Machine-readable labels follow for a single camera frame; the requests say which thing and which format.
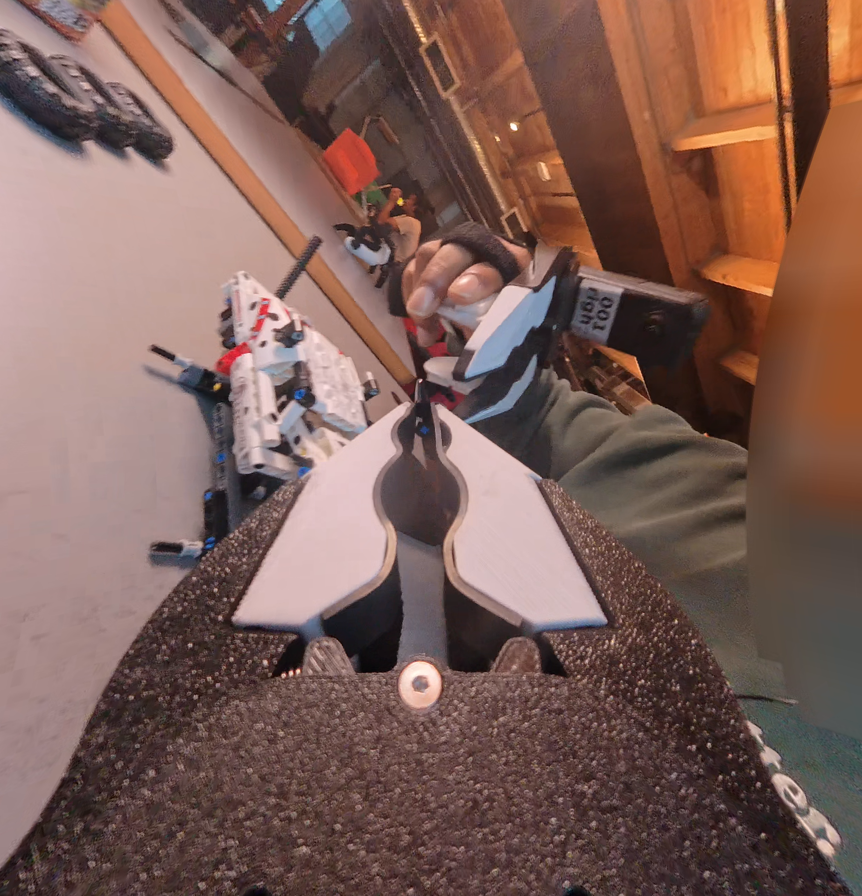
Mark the black lego tooth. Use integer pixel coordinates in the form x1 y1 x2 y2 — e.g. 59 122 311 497
411 378 440 466

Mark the white and black device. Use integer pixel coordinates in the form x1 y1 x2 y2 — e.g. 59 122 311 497
333 220 397 289

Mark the lego set box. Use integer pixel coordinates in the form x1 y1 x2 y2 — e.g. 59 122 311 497
21 0 117 42

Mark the white lego truck model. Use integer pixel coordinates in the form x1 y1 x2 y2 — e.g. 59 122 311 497
147 234 383 568

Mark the orange red chair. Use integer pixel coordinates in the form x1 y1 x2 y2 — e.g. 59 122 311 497
323 128 380 197

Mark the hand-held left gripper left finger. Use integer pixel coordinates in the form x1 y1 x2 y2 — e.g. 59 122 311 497
232 405 412 639

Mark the silver ventilation duct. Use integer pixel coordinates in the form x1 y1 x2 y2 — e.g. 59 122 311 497
382 0 516 232

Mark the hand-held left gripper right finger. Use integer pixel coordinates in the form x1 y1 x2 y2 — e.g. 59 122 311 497
431 405 608 632

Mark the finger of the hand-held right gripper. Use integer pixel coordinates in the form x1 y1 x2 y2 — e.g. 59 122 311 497
462 282 558 384
466 349 545 422

